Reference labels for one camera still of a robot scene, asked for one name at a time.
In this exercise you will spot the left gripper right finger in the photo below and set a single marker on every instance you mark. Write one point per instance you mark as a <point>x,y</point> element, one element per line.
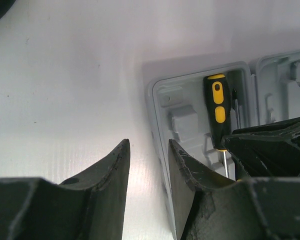
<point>209,206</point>

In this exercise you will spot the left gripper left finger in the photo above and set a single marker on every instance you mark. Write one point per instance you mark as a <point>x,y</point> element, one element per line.
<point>87,206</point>

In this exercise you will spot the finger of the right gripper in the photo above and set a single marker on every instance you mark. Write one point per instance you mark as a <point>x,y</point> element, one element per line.
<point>269,150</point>

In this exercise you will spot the grey plastic tool case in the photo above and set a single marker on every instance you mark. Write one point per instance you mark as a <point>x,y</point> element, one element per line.
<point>268,91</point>

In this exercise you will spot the black yellow screwdriver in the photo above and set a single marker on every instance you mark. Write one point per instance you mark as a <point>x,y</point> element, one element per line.
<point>236,107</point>
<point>217,97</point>

